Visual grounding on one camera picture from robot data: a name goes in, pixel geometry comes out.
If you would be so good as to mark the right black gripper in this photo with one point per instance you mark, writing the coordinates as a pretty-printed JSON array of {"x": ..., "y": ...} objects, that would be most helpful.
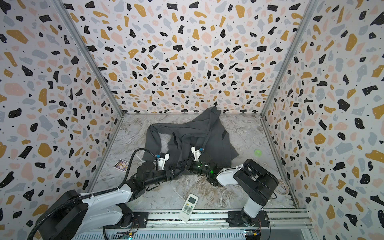
[{"x": 193, "y": 165}]

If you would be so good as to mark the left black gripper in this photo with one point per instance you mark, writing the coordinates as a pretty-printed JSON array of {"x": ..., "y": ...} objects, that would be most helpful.
[{"x": 168, "y": 175}]

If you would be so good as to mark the dark grey zip jacket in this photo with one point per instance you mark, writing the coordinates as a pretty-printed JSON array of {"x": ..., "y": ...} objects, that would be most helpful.
[{"x": 205, "y": 131}]

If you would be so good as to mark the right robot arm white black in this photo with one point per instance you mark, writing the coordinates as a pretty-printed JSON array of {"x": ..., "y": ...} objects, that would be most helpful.
[{"x": 258, "y": 183}]

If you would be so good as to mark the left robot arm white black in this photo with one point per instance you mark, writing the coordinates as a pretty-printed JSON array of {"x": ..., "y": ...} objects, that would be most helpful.
[{"x": 74, "y": 213}]

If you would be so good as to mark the small colourful card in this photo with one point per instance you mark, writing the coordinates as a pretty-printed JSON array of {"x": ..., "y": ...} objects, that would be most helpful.
[{"x": 121, "y": 165}]

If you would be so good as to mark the white remote control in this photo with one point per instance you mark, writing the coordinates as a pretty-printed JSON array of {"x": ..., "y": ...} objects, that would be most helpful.
[{"x": 188, "y": 208}]

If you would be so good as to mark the white perforated vent strip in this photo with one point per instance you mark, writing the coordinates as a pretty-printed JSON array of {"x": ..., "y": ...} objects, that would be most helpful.
[{"x": 181, "y": 235}]

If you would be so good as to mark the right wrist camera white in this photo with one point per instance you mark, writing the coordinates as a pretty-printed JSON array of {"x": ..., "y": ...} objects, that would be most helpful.
[{"x": 197, "y": 153}]

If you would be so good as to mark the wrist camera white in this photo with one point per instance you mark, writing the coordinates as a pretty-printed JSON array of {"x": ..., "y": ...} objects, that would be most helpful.
[
  {"x": 197, "y": 153},
  {"x": 161, "y": 160}
]

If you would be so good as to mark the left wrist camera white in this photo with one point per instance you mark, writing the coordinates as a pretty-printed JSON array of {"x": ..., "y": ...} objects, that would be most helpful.
[{"x": 161, "y": 160}]

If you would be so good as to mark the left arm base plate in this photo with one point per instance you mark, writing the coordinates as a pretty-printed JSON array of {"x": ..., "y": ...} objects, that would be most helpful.
[{"x": 136, "y": 220}]

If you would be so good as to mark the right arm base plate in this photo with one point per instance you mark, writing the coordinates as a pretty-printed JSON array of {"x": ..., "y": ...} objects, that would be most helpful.
[{"x": 241, "y": 219}]

